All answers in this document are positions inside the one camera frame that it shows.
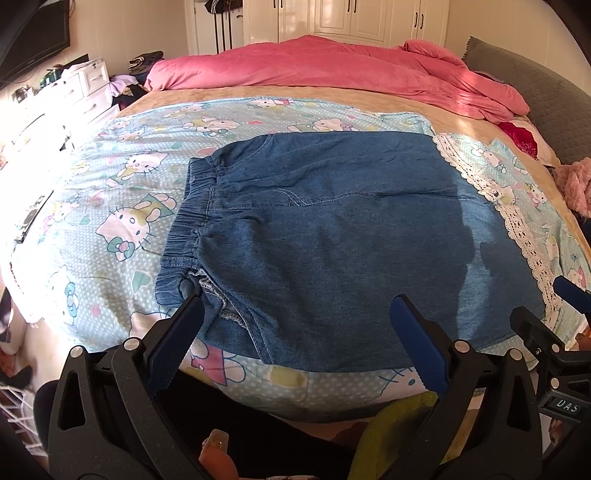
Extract blue denim pants lace trim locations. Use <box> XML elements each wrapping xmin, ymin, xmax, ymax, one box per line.
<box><xmin>155</xmin><ymin>132</ymin><xmax>545</xmax><ymax>373</ymax></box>

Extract green sleeve forearm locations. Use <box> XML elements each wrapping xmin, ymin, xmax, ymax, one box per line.
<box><xmin>349</xmin><ymin>391</ymin><xmax>438</xmax><ymax>479</ymax></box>

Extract left hand orange nail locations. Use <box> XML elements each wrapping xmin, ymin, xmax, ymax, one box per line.
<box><xmin>198</xmin><ymin>429</ymin><xmax>239</xmax><ymax>480</ymax></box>

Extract pink fluffy garment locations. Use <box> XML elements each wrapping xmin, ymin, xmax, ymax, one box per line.
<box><xmin>552</xmin><ymin>157</ymin><xmax>591</xmax><ymax>218</ymax></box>

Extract Hello Kitty light blue blanket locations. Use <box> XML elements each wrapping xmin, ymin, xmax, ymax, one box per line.
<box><xmin>1</xmin><ymin>97</ymin><xmax>590</xmax><ymax>419</ymax></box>

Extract red floral pillow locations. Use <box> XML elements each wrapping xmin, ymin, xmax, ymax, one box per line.
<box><xmin>497</xmin><ymin>121</ymin><xmax>539</xmax><ymax>159</ymax></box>

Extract grey quilted headboard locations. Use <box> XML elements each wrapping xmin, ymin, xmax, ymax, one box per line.
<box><xmin>463</xmin><ymin>37</ymin><xmax>591</xmax><ymax>164</ymax></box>

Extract tan bed sheet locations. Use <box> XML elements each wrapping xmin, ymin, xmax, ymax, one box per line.
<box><xmin>118</xmin><ymin>86</ymin><xmax>590</xmax><ymax>256</ymax></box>

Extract pink duvet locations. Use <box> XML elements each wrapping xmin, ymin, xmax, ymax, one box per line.
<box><xmin>145</xmin><ymin>35</ymin><xmax>530</xmax><ymax>123</ymax></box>

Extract white built-in wardrobe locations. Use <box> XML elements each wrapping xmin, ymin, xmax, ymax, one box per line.
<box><xmin>184</xmin><ymin>0</ymin><xmax>450</xmax><ymax>55</ymax></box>

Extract white drawer dresser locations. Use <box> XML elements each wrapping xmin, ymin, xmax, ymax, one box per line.
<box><xmin>41</xmin><ymin>57</ymin><xmax>119</xmax><ymax>138</ymax></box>

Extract bags hanging on door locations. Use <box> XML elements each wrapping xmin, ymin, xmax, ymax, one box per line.
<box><xmin>204</xmin><ymin>0</ymin><xmax>243</xmax><ymax>54</ymax></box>

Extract black wall television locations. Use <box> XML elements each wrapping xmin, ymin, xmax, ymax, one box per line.
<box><xmin>0</xmin><ymin>0</ymin><xmax>72</xmax><ymax>89</ymax></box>

